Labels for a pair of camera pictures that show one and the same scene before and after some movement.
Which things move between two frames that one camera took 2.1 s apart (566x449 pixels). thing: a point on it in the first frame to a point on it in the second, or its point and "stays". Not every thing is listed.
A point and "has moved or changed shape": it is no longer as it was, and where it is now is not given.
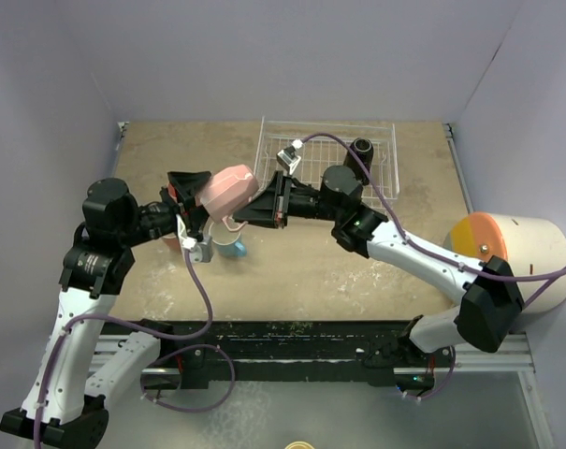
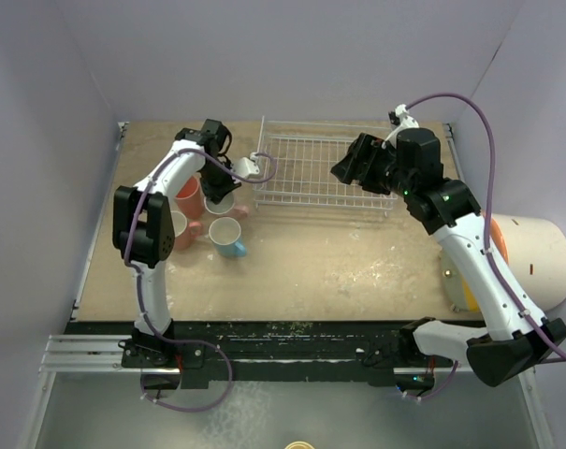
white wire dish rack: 324,144 stays
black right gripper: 272,207 to 368,149
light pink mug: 226,192 has moved or changed shape
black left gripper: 195,219 to 216,194
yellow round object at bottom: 299,445 stays
